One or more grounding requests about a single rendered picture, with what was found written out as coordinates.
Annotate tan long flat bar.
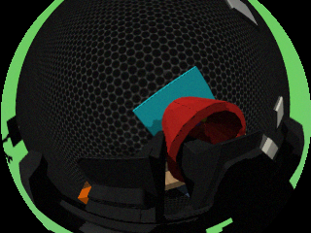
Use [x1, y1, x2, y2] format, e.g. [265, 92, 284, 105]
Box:
[164, 171, 186, 190]

